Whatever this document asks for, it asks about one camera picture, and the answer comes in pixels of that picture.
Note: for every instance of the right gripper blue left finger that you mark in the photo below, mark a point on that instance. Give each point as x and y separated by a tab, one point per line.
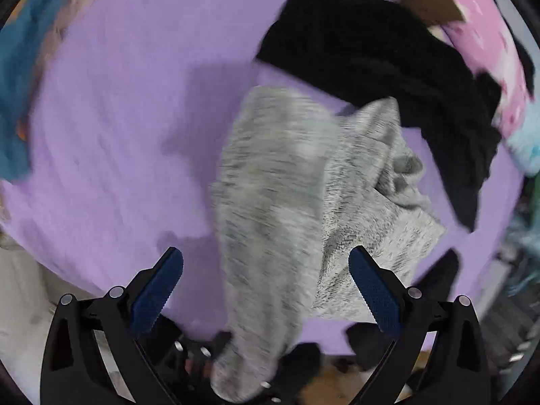
73	371

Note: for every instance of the grey white knit sweater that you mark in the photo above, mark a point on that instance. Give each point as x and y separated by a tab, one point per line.
299	188

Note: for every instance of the blue pillow with orange prints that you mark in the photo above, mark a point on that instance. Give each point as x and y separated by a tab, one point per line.
30	37

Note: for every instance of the purple bed sheet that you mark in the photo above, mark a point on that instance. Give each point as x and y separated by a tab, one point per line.
126	136

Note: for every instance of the black unfolded garment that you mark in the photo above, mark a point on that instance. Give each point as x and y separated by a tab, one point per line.
361	51

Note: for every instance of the pink blue floral quilt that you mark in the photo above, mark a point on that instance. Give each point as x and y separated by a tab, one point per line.
486	41

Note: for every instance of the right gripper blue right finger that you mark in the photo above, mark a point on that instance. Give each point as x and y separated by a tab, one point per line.
457	368

